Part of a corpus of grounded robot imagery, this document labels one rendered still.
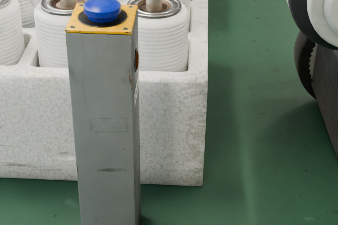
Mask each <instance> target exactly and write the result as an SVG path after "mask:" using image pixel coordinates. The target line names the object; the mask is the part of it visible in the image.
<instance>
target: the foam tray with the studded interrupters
mask: <svg viewBox="0 0 338 225"><path fill-rule="evenodd" d="M117 1H118V2H119V3H120V4H121V5H124V4H126V3H127V2H128V1H129V0H117ZM22 29H23V37H24V44H25V51H24V53H23V55H22V56H21V58H20V60H19V62H18V64H16V65H12V66H2V65H0V178H20V179H43V180H65V181H78V180H77V168H76V156H75V145H74V133H73V121H72V109H71V97H70V85H69V73H68V68H57V67H40V65H39V56H38V47H37V37H36V29H35V27H34V28H22ZM189 29H190V30H189V33H188V60H187V71H186V72H165V71H139V128H140V184H156V185H179V186H202V184H203V168H204V149H205V130H206V110H207V91H208V0H191V2H190V27H189Z"/></svg>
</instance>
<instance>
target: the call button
mask: <svg viewBox="0 0 338 225"><path fill-rule="evenodd" d="M83 12H84V14H85V15H87V16H88V19H89V20H91V21H93V22H98V23H105V22H110V21H113V20H115V19H116V18H117V15H118V14H120V12H121V4H120V3H119V2H118V1H117V0H88V1H87V2H85V3H84V5H83Z"/></svg>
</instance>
